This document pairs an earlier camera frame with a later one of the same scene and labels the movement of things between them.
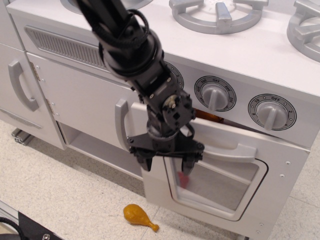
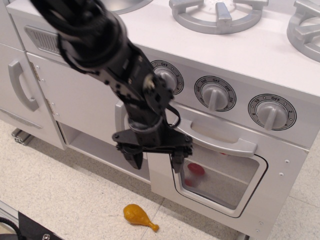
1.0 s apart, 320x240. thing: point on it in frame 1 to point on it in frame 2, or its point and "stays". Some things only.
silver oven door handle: (241, 152) to (242, 147)
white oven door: (244, 184) stays
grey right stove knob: (272, 112) stays
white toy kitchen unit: (251, 69) stays
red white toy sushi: (184, 180) to (194, 173)
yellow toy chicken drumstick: (136, 214) stays
